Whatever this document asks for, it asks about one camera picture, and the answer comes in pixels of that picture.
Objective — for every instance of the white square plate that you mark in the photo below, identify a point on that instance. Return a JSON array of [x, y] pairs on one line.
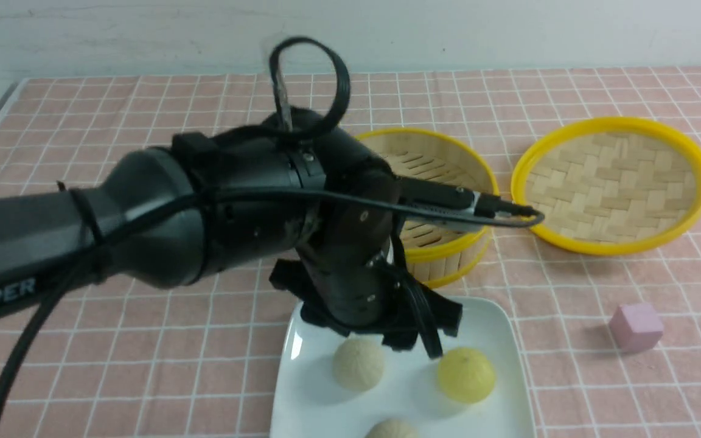
[[308, 401]]

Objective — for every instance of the yellow rimmed woven steamer lid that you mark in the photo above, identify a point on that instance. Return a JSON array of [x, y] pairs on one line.
[[611, 186]]

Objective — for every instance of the white steamed bun front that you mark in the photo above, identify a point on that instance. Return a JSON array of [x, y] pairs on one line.
[[393, 428]]

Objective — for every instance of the pink cube block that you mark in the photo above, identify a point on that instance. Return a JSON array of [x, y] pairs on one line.
[[636, 327]]

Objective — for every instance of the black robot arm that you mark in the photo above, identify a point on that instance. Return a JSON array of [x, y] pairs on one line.
[[170, 216]]

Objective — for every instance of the pink checkered tablecloth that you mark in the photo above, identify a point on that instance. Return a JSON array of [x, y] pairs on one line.
[[125, 360]]

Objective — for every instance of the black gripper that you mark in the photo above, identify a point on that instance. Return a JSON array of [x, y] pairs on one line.
[[376, 299]]

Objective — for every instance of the yellow steamed bun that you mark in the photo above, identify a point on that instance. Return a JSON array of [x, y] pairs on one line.
[[466, 375]]

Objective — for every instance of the yellow rimmed bamboo steamer basket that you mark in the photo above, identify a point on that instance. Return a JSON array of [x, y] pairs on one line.
[[435, 256]]

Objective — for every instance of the white steamed bun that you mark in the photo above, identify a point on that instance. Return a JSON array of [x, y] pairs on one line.
[[359, 364], [393, 428]]

